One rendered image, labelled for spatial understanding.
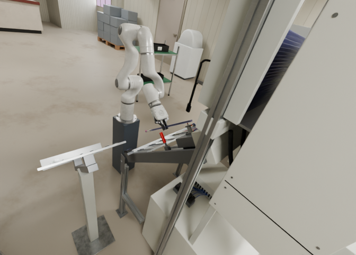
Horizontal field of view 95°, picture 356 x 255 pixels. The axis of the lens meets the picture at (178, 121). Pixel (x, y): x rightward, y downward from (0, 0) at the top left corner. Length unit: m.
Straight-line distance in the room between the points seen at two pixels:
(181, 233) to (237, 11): 1.05
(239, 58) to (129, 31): 0.92
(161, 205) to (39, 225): 1.09
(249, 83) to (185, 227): 0.90
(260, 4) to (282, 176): 0.44
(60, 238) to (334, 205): 1.71
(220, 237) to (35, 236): 1.38
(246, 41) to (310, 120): 0.24
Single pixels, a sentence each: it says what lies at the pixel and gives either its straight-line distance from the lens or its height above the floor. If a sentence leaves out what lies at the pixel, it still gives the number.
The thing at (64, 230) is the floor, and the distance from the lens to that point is 1.83.
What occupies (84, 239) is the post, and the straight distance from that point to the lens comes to 1.75.
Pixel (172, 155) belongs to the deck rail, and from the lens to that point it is 0.80.
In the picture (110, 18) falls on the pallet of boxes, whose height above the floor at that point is 0.96.
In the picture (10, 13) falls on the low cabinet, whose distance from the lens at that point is 7.76.
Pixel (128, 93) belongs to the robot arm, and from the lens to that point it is 1.50.
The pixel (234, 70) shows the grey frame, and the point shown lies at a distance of 0.47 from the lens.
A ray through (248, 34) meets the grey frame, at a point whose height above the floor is 1.62.
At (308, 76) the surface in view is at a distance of 0.47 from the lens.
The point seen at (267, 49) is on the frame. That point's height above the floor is 1.60.
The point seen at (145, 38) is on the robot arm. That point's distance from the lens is 1.14.
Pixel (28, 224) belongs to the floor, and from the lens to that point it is 1.94.
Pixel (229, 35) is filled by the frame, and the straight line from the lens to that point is 0.52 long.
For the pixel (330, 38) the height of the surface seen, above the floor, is 1.65.
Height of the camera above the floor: 1.63
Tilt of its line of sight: 33 degrees down
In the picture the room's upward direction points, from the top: 15 degrees clockwise
